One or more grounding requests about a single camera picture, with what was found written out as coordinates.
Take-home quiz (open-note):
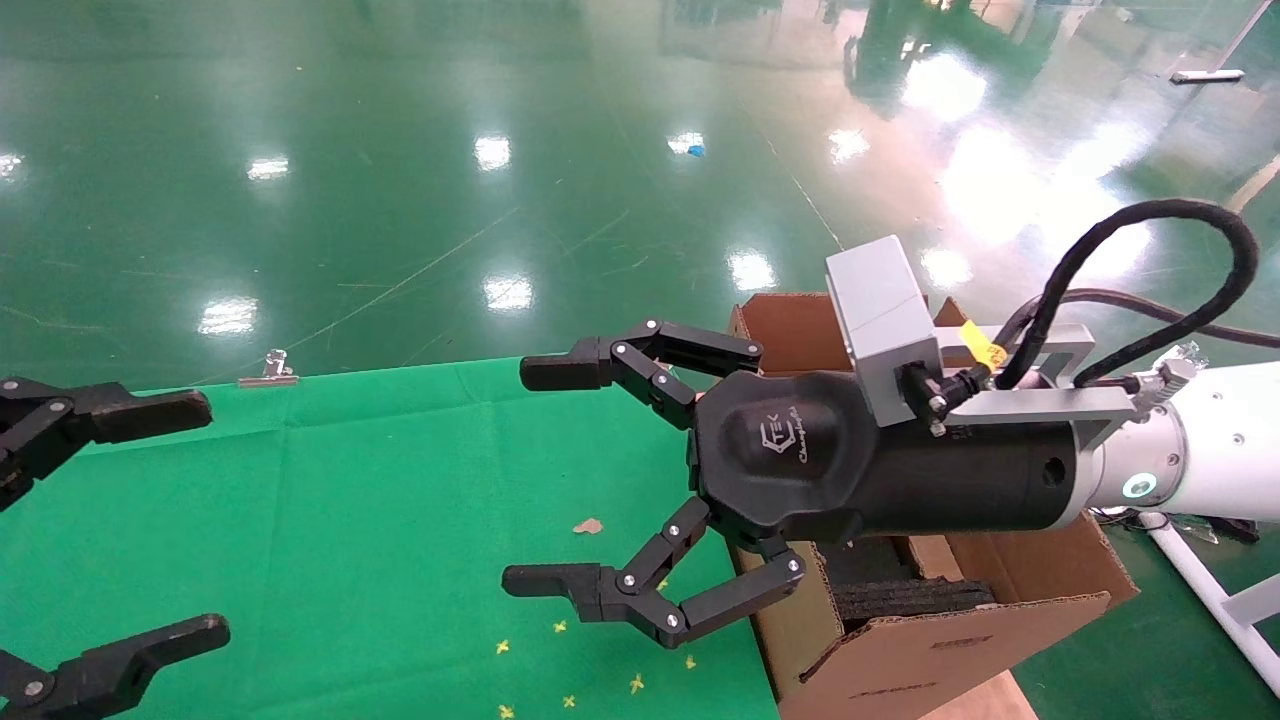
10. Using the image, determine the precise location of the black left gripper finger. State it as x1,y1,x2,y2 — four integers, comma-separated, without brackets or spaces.
0,377,213,513
0,614,231,720

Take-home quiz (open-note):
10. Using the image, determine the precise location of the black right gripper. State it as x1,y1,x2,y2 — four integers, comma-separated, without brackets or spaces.
501,319,1103,651

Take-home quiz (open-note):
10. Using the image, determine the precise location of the large open cardboard carton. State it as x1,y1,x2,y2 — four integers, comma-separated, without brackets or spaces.
728,292,1141,720

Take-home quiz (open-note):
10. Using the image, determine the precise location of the silver binder clip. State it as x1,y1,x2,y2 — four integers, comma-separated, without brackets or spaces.
238,348,301,388

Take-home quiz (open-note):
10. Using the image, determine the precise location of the green cloth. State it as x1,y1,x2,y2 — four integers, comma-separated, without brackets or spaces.
0,357,781,720

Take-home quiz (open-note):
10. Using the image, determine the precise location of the black foam liner sheet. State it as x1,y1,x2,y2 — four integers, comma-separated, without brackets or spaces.
818,538,911,591

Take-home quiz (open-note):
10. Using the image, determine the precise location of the black foam block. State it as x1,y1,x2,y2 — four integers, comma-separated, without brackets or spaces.
833,578,998,634

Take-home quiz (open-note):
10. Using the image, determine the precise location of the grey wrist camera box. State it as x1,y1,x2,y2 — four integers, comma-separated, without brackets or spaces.
825,236,946,429

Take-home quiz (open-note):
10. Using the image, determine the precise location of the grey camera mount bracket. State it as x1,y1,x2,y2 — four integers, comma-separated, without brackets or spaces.
935,322,1141,453

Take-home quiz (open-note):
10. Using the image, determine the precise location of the white metal frame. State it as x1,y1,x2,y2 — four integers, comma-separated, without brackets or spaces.
1140,512,1280,698

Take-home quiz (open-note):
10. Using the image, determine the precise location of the black camera cable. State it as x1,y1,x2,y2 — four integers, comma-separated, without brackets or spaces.
975,198,1280,393

